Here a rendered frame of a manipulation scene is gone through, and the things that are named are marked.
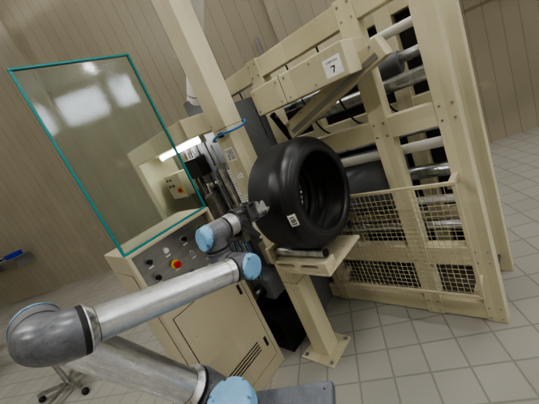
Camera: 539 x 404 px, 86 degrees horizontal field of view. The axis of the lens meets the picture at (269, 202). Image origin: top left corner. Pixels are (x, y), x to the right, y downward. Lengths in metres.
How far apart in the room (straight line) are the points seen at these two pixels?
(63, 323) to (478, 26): 5.27
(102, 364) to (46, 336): 0.22
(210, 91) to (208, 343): 1.42
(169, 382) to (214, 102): 1.25
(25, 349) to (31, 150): 6.80
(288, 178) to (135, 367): 0.87
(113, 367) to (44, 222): 7.15
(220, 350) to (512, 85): 5.02
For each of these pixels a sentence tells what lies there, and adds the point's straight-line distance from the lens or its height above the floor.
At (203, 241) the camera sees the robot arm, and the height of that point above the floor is 1.30.
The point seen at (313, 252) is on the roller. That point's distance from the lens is 1.50.
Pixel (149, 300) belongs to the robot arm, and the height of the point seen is 1.30.
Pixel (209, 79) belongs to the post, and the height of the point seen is 1.90.
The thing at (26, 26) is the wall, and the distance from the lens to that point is 7.10.
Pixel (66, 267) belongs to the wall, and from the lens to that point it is 8.32.
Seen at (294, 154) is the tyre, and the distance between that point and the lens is 1.34.
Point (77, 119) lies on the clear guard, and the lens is 1.69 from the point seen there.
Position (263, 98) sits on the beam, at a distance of 1.73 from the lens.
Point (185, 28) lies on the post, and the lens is 1.72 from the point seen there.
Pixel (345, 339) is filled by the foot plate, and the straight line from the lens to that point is 2.31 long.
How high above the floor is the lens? 1.60
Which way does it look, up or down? 15 degrees down
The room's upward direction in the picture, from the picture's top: 24 degrees counter-clockwise
